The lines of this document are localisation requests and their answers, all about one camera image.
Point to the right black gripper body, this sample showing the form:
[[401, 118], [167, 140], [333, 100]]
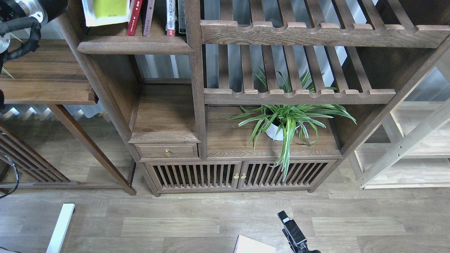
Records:
[[297, 249]]

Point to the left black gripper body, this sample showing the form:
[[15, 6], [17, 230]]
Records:
[[43, 10]]

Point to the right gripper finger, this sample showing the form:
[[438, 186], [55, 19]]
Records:
[[292, 232]]

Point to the white purple book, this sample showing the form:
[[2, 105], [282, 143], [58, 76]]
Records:
[[247, 245]]

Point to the yellow green book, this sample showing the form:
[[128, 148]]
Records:
[[106, 12]]

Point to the white robot base bar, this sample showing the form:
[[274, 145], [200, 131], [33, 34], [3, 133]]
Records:
[[61, 227]]

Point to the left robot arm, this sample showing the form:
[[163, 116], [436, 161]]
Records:
[[21, 24]]

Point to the white plant pot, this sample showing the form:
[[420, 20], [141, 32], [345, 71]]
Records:
[[272, 133]]

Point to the dark wooden bookshelf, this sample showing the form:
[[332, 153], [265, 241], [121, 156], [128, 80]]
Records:
[[179, 93]]

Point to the red white upright book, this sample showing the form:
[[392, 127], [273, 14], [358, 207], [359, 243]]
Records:
[[171, 18]]

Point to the dark upright book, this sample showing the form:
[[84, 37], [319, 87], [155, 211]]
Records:
[[181, 18]]

